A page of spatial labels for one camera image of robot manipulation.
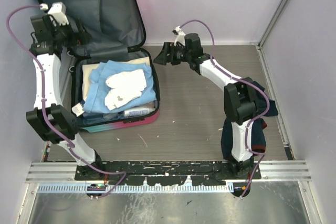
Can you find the pink white garment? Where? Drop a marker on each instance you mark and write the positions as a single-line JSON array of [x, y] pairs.
[[124, 87]]

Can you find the white plastic bottle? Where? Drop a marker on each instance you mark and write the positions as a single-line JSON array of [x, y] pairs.
[[137, 111]]

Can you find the pink teal suitcase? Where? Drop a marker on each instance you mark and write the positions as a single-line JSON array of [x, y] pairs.
[[117, 31]]

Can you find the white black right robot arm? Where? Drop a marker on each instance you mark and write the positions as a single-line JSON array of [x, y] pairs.
[[240, 98]]

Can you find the aluminium frame rail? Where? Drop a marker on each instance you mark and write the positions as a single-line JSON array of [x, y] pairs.
[[57, 172]]

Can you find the dark blue patterned cloth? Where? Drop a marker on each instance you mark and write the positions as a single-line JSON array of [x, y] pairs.
[[86, 118]]

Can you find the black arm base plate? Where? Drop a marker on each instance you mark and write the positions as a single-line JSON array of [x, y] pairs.
[[164, 173]]

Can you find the small clear vial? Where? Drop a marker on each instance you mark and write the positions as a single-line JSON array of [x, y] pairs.
[[112, 116]]

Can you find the blue shirt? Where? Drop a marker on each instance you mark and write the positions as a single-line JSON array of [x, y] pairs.
[[98, 88]]

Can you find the aluminium corner post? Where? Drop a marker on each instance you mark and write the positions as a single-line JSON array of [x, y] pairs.
[[279, 10]]

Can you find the beige cloth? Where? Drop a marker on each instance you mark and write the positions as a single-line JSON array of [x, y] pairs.
[[87, 69]]

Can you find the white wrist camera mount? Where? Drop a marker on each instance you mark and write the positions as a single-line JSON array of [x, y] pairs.
[[179, 36], [57, 12]]

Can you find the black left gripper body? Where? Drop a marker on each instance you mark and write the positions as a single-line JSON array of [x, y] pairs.
[[66, 34]]

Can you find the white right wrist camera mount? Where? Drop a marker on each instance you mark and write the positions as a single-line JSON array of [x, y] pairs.
[[179, 36]]

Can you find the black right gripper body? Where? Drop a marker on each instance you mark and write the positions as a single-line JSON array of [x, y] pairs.
[[179, 54]]

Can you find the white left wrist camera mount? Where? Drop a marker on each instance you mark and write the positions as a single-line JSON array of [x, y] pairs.
[[57, 12]]

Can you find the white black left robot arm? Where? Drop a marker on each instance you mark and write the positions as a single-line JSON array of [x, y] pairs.
[[50, 120]]

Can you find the navy garment with red trim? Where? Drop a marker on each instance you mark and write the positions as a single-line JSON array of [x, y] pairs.
[[258, 141]]

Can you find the white slotted cable duct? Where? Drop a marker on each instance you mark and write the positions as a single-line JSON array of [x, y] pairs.
[[92, 188]]

